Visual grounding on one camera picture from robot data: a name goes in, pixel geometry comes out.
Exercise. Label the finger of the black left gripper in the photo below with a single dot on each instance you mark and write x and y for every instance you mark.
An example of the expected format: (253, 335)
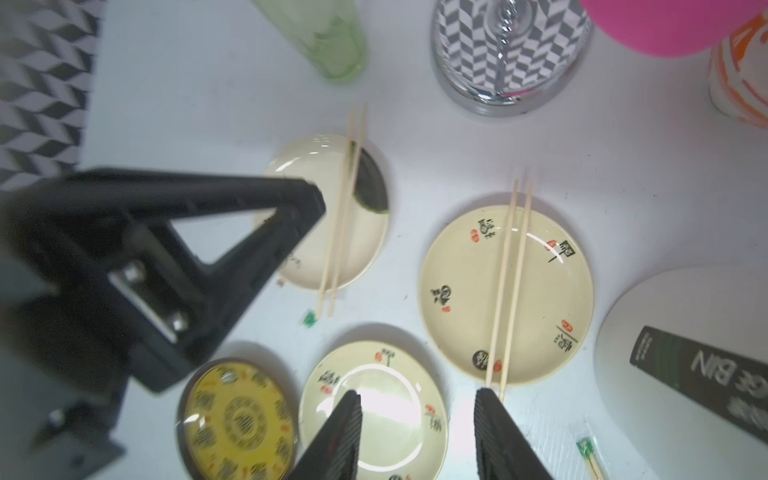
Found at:
(115, 273)

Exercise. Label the orange patterned white bowl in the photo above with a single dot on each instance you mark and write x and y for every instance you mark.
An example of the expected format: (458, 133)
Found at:
(737, 73)

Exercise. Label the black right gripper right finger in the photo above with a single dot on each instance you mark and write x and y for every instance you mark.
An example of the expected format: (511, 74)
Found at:
(502, 451)

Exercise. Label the chopsticks pair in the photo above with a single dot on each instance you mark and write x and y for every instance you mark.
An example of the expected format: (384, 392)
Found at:
(589, 451)
(508, 288)
(357, 127)

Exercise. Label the green translucent cup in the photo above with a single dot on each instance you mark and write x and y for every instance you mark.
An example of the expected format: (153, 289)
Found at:
(329, 34)

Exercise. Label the cream plate near chopsticks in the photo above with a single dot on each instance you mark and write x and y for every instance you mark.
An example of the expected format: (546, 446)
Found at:
(404, 421)

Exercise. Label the pink plastic goblet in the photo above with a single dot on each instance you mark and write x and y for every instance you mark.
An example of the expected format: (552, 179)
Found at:
(671, 28)

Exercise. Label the yellow dark patterned plate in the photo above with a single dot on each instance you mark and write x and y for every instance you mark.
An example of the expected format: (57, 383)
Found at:
(234, 421)

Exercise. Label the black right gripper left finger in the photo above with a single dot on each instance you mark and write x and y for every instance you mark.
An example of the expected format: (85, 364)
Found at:
(334, 452)

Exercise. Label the cream plate back left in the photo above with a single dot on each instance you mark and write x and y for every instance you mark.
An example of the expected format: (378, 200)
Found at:
(347, 239)

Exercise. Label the metal cup rack stand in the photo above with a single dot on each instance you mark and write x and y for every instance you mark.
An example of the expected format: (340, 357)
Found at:
(502, 58)

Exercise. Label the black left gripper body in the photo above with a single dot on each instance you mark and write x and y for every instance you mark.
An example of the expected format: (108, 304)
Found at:
(61, 388)

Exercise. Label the cream plate back right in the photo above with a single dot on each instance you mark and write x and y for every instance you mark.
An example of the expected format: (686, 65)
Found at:
(458, 286)

